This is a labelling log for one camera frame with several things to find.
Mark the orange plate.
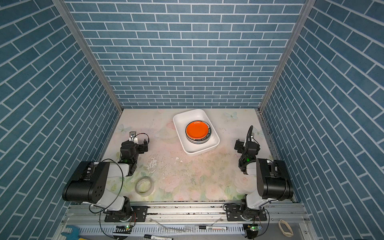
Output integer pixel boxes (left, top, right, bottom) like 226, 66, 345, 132
186, 121, 210, 140

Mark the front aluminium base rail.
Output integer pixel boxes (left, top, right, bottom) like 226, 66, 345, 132
54, 201, 317, 240

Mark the white plastic bin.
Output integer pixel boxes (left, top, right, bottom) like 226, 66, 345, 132
173, 109, 220, 157

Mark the aluminium frame rail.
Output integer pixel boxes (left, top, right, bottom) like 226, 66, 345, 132
52, 0, 123, 114
259, 0, 316, 114

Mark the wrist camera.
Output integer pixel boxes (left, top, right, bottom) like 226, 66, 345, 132
129, 131, 139, 144
245, 126, 260, 152

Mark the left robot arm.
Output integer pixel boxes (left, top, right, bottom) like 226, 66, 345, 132
62, 136, 150, 224

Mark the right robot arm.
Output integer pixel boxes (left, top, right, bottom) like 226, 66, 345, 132
223, 137, 294, 222

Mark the beige rubber band loop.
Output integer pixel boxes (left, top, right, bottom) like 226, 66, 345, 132
278, 219, 294, 238

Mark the aluminium frame rail left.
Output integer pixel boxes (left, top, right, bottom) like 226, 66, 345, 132
52, 0, 123, 114

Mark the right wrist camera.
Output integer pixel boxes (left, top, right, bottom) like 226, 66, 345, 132
245, 126, 260, 152

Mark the aluminium frame rail right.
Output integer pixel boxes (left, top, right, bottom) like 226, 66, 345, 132
259, 0, 316, 114

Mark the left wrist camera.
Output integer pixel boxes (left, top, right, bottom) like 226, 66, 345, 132
129, 131, 139, 144

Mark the small green rim plate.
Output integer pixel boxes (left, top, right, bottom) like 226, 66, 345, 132
185, 121, 212, 144

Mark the clear tape roll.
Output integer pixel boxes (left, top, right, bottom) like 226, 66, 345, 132
135, 177, 155, 197

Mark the black marker pen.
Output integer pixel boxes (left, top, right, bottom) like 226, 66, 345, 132
144, 234, 173, 240

